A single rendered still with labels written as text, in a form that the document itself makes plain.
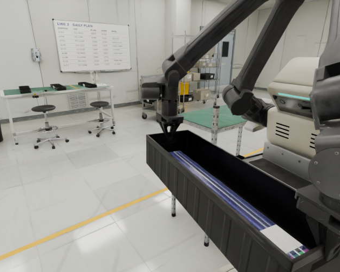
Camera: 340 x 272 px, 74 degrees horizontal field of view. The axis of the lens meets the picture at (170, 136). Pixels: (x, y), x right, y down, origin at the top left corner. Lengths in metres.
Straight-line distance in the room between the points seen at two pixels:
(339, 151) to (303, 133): 0.52
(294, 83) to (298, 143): 0.19
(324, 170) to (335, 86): 0.11
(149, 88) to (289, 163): 0.52
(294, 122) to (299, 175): 0.17
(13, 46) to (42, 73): 0.68
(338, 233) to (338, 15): 0.32
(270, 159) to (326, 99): 0.55
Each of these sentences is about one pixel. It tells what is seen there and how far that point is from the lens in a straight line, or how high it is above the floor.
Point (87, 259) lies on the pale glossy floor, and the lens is 1.94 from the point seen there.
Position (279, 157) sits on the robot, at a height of 1.07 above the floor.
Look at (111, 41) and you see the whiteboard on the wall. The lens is 6.26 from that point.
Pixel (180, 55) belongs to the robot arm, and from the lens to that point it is 0.71.
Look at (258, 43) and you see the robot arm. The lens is 0.81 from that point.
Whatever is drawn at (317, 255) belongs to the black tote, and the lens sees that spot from 0.43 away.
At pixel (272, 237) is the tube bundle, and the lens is 0.52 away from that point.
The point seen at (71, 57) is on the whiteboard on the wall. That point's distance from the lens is 5.93.
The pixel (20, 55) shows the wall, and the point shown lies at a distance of 5.79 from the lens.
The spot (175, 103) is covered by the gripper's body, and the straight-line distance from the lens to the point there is 0.77.
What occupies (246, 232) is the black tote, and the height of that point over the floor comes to 1.11.
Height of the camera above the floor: 1.40
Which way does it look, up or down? 20 degrees down
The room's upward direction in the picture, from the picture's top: straight up
